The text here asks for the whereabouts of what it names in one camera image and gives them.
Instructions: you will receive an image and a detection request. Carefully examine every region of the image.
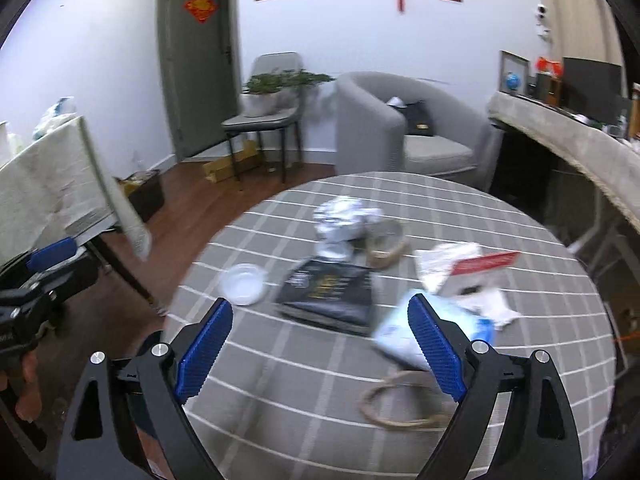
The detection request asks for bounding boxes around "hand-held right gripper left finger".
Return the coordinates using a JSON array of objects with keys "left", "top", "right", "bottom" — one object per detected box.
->
[{"left": 56, "top": 298, "right": 234, "bottom": 480}]

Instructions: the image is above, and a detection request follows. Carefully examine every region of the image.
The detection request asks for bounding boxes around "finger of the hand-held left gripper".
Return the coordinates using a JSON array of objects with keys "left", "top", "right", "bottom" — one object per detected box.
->
[
  {"left": 0, "top": 237, "right": 77, "bottom": 283},
  {"left": 27, "top": 255, "right": 100, "bottom": 311}
]

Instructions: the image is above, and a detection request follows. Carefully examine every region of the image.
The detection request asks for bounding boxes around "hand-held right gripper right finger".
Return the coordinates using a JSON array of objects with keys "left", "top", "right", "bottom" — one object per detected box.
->
[{"left": 407, "top": 294, "right": 583, "bottom": 480}]

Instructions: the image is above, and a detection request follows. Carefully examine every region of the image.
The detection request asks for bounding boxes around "blue and white tissue packet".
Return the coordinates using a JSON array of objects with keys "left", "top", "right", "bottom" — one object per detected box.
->
[{"left": 372, "top": 292, "right": 496, "bottom": 373}]

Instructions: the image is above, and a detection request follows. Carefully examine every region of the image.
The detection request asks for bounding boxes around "white tissue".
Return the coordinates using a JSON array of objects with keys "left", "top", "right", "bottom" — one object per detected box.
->
[{"left": 460, "top": 287, "right": 522, "bottom": 331}]

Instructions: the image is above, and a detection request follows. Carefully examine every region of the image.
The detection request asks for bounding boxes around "white plastic lid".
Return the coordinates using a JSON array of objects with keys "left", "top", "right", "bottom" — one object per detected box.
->
[{"left": 220, "top": 263, "right": 268, "bottom": 307}]

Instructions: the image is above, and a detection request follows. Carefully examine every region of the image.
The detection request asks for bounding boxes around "thin brown paper ring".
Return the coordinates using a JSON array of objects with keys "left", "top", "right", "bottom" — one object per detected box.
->
[{"left": 360, "top": 370, "right": 453, "bottom": 431}]

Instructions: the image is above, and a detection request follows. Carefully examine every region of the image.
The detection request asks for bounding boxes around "brown paper tape ring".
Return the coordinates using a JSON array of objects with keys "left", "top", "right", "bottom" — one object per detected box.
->
[{"left": 365, "top": 220, "right": 408, "bottom": 268}]

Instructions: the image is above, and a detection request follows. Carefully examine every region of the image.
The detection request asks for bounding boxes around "red and white packet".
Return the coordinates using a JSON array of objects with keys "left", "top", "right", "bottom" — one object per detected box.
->
[{"left": 447, "top": 251, "right": 522, "bottom": 297}]

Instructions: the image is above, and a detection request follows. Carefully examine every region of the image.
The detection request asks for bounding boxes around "black snack packet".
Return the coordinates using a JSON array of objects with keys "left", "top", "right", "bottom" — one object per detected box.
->
[{"left": 274, "top": 257, "right": 377, "bottom": 336}]

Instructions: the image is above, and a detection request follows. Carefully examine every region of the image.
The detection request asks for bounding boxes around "silver foil bag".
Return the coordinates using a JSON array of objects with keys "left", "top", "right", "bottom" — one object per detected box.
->
[{"left": 314, "top": 197, "right": 383, "bottom": 262}]

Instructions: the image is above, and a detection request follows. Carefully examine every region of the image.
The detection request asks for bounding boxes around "person's left hand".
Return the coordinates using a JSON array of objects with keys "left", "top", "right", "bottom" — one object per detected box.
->
[{"left": 0, "top": 347, "right": 42, "bottom": 423}]

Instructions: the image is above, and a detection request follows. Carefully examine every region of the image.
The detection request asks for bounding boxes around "beige patterned table cover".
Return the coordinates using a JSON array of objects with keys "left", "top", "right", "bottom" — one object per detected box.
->
[{"left": 0, "top": 115, "right": 151, "bottom": 261}]

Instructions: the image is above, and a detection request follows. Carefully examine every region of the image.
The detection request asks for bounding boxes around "black storage bin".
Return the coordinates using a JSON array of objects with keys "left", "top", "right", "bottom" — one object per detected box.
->
[{"left": 116, "top": 169, "right": 166, "bottom": 223}]

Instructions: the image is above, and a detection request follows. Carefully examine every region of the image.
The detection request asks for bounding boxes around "grey checked tablecloth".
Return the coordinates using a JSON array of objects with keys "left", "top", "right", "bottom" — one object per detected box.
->
[{"left": 155, "top": 172, "right": 628, "bottom": 480}]

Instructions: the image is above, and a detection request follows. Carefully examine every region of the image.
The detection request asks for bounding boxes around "white and blue plastic bag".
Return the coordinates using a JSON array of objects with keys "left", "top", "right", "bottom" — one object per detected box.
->
[{"left": 32, "top": 97, "right": 78, "bottom": 142}]

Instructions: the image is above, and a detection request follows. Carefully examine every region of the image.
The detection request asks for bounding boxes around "flat cardboard box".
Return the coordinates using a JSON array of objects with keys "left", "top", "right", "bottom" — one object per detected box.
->
[{"left": 202, "top": 140, "right": 261, "bottom": 183}]

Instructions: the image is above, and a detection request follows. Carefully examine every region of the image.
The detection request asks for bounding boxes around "grey-green door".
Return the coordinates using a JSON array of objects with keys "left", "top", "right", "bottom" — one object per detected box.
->
[{"left": 156, "top": 0, "right": 242, "bottom": 163}]

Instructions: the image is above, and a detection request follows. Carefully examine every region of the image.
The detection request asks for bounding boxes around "grey armchair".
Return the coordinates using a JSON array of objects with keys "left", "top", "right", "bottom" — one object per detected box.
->
[{"left": 335, "top": 71, "right": 493, "bottom": 191}]

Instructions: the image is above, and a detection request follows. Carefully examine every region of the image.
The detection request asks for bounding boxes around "black bag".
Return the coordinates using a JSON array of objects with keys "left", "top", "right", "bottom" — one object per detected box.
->
[{"left": 402, "top": 101, "right": 435, "bottom": 136}]

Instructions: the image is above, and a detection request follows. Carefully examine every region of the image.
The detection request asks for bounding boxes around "desk with beige fringed cover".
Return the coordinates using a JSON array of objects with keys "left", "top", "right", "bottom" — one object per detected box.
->
[{"left": 487, "top": 91, "right": 640, "bottom": 233}]

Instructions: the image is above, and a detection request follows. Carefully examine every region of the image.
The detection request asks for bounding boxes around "potted green plant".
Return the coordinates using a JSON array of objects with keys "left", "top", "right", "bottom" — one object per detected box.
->
[{"left": 241, "top": 70, "right": 335, "bottom": 118}]

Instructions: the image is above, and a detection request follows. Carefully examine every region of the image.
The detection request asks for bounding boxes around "brown desk organiser box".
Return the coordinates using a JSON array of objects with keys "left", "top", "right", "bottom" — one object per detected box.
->
[{"left": 534, "top": 72, "right": 563, "bottom": 107}]

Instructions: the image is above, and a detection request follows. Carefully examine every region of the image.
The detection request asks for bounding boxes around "red diamond door decoration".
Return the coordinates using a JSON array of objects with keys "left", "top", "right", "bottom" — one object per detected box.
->
[{"left": 183, "top": 0, "right": 220, "bottom": 24}]

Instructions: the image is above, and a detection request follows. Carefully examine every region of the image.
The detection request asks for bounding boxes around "grey dining chair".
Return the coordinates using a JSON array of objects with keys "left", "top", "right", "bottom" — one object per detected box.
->
[{"left": 221, "top": 52, "right": 307, "bottom": 183}]

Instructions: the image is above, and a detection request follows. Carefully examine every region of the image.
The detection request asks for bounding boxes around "black monitor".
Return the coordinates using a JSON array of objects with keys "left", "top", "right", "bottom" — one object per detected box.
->
[{"left": 561, "top": 56, "right": 623, "bottom": 122}]

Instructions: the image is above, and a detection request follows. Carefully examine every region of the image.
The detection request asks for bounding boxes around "grey picture frame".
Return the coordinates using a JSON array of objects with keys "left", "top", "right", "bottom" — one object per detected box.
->
[{"left": 499, "top": 50, "right": 531, "bottom": 97}]

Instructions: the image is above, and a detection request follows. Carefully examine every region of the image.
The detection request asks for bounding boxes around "white security camera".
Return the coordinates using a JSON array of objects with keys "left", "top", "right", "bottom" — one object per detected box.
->
[{"left": 534, "top": 4, "right": 552, "bottom": 41}]

